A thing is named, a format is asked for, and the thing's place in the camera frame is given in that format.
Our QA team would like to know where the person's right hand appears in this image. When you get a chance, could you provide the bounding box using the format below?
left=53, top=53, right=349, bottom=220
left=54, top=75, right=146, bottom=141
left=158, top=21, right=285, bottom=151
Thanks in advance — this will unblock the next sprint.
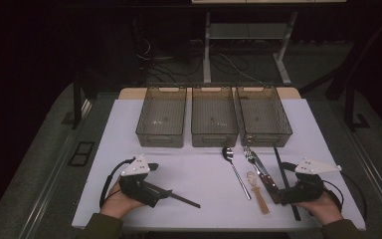
left=297, top=191, right=344, bottom=227

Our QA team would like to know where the knife with wooden handle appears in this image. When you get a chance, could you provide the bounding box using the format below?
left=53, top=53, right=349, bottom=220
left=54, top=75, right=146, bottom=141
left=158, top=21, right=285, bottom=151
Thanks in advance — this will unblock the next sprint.
left=250, top=150, right=281, bottom=193

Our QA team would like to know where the person's left hand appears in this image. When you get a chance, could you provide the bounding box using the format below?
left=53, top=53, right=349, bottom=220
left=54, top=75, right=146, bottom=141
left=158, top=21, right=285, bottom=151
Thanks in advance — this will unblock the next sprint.
left=99, top=179, right=146, bottom=220

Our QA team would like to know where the bundle of black floor cables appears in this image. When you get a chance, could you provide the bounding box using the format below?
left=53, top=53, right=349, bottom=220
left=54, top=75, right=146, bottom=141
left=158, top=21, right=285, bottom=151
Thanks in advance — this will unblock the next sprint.
left=133, top=36, right=251, bottom=86

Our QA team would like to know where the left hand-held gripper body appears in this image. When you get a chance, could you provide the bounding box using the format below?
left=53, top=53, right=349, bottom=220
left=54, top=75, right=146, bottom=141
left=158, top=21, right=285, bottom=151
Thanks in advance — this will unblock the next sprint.
left=118, top=154, right=163, bottom=209

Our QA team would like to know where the fork with wooden handle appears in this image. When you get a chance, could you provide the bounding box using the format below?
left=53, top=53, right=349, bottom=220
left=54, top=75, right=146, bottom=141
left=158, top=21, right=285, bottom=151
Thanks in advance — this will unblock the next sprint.
left=243, top=146, right=281, bottom=204

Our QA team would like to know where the white desk with metal legs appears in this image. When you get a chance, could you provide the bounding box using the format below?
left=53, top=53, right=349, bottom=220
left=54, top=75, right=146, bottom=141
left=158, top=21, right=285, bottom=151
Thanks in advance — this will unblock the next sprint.
left=190, top=0, right=347, bottom=87

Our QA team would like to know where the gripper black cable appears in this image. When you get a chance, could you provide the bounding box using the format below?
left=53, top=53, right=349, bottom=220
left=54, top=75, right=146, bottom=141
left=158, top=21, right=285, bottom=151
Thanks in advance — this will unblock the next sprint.
left=98, top=157, right=136, bottom=209
left=322, top=171, right=368, bottom=222

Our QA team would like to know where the transparent grey plastic bin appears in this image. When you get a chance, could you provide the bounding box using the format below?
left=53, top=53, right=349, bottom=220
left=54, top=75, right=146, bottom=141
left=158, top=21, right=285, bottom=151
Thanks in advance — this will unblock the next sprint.
left=134, top=85, right=188, bottom=149
left=190, top=85, right=240, bottom=148
left=234, top=85, right=293, bottom=148

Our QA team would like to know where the black metal stand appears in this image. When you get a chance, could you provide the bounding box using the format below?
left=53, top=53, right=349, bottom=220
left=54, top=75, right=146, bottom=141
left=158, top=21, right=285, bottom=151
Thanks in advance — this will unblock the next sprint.
left=71, top=66, right=96, bottom=130
left=297, top=13, right=382, bottom=132

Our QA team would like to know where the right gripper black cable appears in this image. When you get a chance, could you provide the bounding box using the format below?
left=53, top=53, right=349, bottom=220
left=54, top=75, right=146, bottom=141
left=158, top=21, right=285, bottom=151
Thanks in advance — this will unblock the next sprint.
left=322, top=171, right=368, bottom=222

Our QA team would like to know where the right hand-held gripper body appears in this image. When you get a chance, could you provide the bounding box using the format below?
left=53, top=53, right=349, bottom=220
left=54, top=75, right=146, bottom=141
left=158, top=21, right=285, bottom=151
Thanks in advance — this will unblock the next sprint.
left=291, top=158, right=342, bottom=204

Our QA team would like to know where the white table board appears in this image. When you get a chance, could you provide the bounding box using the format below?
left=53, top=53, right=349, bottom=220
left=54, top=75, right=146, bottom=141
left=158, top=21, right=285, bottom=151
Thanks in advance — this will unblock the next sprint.
left=71, top=98, right=367, bottom=232

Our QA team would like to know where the white floor cable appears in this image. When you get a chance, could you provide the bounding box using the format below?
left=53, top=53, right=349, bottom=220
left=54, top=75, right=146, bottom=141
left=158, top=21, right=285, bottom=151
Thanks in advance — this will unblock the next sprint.
left=218, top=52, right=264, bottom=85

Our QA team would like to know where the metal spoon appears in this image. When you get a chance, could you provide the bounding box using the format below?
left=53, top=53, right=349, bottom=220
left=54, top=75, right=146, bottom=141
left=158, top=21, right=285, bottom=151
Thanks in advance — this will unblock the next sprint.
left=221, top=146, right=253, bottom=201

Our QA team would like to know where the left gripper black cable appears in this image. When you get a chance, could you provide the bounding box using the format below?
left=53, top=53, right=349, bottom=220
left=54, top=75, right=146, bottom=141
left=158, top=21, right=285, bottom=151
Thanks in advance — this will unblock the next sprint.
left=98, top=157, right=136, bottom=209

